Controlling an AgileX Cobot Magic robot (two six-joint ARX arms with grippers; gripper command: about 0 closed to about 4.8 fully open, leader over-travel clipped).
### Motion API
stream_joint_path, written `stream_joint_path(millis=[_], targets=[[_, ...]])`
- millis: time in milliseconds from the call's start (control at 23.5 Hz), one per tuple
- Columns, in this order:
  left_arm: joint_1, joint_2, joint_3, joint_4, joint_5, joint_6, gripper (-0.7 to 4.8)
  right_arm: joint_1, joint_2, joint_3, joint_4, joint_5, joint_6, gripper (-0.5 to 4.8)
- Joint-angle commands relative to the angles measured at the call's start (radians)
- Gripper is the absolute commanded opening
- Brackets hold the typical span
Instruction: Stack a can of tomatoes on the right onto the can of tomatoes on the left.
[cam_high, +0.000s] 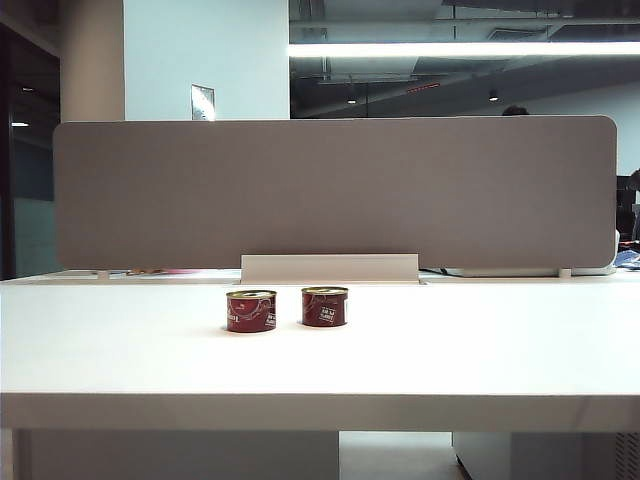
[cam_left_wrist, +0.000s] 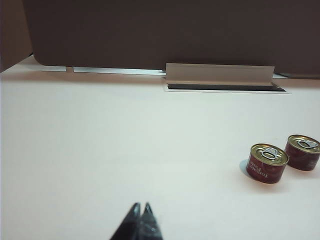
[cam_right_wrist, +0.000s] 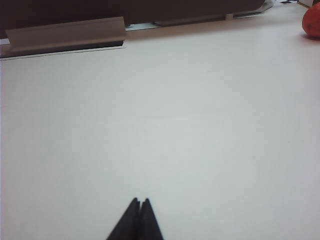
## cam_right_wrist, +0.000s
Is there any dark brown partition panel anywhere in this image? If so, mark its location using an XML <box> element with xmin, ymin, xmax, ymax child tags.
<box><xmin>0</xmin><ymin>0</ymin><xmax>267</xmax><ymax>40</ymax></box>

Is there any orange round fruit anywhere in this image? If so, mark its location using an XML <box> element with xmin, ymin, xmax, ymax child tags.
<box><xmin>301</xmin><ymin>5</ymin><xmax>320</xmax><ymax>38</ymax></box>

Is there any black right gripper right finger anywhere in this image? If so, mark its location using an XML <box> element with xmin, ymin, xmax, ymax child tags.
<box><xmin>137</xmin><ymin>198</ymin><xmax>165</xmax><ymax>240</ymax></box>

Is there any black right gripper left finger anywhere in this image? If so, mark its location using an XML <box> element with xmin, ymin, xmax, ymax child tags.
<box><xmin>106</xmin><ymin>197</ymin><xmax>140</xmax><ymax>240</ymax></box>

